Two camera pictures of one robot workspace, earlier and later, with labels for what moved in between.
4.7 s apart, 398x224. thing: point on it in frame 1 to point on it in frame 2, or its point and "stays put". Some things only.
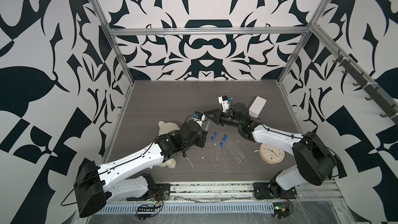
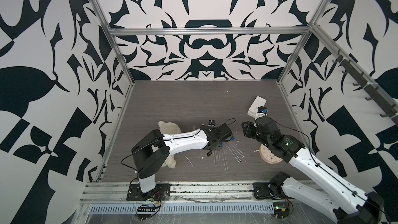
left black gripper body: x=198 y=141 to x=218 y=146
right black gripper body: x=228 y=118 to x=252 y=131
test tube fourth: x=224 y=158 stays put
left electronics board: x=145 y=212 stays put
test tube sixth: x=233 y=145 stays put
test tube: x=212 y=139 stays put
